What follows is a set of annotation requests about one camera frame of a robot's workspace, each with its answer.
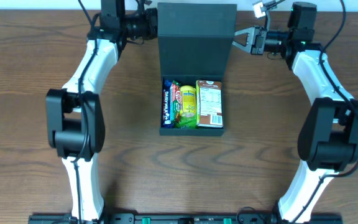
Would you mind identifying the blue Oreo cookie pack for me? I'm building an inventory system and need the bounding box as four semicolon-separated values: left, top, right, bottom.
163;80;172;92

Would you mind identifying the purple Dairy Milk bar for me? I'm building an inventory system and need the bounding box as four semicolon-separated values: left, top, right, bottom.
162;87;173;128

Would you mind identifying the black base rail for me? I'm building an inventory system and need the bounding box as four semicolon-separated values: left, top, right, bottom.
27;212;343;224

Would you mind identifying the dark green folding box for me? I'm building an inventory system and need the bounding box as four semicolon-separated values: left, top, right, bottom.
156;2;238;137

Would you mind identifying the brown white carton box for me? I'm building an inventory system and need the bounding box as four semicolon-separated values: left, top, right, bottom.
196;80;223;128

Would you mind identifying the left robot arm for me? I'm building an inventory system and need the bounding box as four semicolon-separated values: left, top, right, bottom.
46;1;237;223

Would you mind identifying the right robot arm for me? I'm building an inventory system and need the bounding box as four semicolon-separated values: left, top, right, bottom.
244;2;358;223

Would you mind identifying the green snack bag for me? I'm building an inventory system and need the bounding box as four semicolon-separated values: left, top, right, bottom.
174;116;197;129

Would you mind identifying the red KitKat bar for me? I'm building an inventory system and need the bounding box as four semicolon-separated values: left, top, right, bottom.
170;80;181;123

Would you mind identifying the yellow plastic jar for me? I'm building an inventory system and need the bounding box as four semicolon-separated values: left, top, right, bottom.
180;85;196;118

